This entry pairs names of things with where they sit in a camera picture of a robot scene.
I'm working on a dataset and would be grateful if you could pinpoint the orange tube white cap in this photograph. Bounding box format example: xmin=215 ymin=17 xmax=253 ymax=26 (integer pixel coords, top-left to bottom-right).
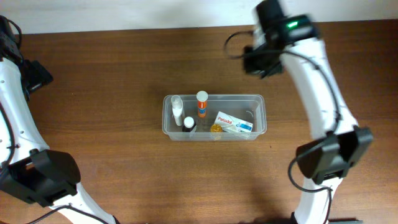
xmin=197 ymin=91 xmax=208 ymax=118

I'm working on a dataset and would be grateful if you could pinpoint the white Panadol box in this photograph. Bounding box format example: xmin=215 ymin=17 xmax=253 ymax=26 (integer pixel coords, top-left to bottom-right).
xmin=214 ymin=111 xmax=254 ymax=133

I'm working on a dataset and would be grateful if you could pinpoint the small gold lid jar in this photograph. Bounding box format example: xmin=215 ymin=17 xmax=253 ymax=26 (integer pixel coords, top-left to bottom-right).
xmin=210 ymin=124 xmax=223 ymax=141

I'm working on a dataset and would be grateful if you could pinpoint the white squeeze bottle clear cap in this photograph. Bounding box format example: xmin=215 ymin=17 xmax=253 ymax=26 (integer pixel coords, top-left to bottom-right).
xmin=171 ymin=95 xmax=185 ymax=126

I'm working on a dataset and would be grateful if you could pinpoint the dark bottle white cap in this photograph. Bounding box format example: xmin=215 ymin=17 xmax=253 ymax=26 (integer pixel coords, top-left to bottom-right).
xmin=182 ymin=116 xmax=196 ymax=133

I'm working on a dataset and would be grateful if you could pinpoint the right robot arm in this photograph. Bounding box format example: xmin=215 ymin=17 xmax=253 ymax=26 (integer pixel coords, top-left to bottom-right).
xmin=242 ymin=0 xmax=373 ymax=223

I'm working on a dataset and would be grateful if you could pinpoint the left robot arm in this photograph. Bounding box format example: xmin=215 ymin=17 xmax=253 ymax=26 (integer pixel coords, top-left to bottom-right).
xmin=1 ymin=16 xmax=118 ymax=223

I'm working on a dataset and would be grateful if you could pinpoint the clear plastic container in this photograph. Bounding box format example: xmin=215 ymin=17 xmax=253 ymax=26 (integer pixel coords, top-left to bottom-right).
xmin=162 ymin=94 xmax=267 ymax=141

